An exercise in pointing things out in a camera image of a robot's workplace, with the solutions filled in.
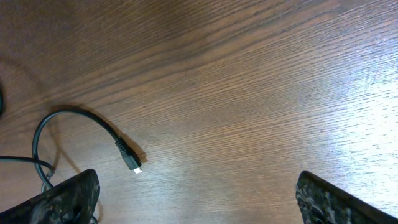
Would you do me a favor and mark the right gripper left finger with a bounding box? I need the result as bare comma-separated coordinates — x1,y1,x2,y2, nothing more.
1,169,100,224

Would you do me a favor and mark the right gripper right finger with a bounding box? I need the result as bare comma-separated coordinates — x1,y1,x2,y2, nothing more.
295,171,397,224

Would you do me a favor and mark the black usb cable gold plug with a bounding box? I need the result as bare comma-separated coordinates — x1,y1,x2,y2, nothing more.
0,107,143,224

